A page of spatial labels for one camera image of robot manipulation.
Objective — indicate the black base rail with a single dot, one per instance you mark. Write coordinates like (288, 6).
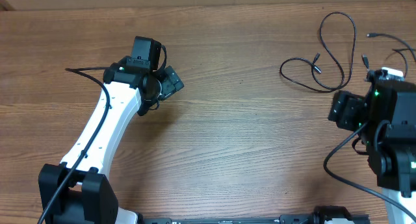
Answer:
(282, 219)

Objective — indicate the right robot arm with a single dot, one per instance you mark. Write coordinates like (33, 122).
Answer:
(383, 121)

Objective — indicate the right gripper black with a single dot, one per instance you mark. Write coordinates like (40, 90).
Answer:
(342, 110)

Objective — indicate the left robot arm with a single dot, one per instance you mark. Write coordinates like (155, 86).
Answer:
(77, 190)

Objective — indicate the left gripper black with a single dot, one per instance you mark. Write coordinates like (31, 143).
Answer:
(170, 82)

